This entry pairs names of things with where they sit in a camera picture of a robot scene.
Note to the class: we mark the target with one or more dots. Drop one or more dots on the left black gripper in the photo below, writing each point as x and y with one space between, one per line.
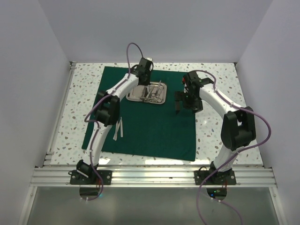
147 82

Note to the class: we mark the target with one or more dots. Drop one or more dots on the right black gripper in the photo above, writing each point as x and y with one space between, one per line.
197 106

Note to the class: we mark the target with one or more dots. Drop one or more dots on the green surgical cloth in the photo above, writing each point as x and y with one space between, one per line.
156 130

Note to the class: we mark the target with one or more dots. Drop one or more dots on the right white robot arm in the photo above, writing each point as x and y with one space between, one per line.
238 127

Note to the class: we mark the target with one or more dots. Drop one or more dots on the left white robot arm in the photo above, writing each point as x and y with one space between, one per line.
105 115

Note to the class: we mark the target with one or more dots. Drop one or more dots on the steel surgical scissors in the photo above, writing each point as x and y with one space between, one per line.
155 94

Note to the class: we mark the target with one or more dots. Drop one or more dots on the steel instrument tray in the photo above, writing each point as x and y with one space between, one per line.
137 94

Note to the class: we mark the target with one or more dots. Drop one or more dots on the steel forceps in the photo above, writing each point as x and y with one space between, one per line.
148 93

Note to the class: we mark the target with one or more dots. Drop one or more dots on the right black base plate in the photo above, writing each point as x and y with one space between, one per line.
230 179

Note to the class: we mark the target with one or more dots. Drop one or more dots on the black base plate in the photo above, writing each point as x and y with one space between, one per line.
103 177
230 179

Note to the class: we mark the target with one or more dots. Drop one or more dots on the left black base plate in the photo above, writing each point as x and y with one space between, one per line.
103 177

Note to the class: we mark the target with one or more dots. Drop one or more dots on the aluminium mounting rail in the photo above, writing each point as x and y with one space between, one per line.
154 176

